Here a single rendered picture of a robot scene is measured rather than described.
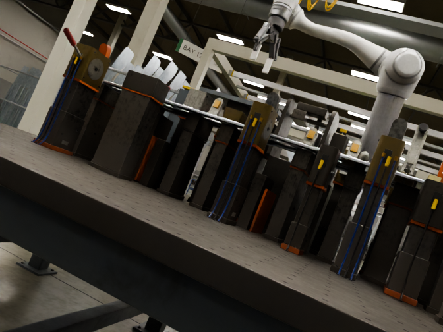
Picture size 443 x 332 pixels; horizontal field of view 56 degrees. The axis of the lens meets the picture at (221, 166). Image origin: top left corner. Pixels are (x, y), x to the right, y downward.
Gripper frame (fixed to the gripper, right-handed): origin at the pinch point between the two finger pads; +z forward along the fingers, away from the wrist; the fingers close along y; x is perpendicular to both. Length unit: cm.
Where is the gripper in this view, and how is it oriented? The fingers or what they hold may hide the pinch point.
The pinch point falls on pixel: (260, 63)
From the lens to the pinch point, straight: 182.9
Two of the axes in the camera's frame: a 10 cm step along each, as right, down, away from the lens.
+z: -3.7, 9.3, -0.7
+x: 7.9, 2.8, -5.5
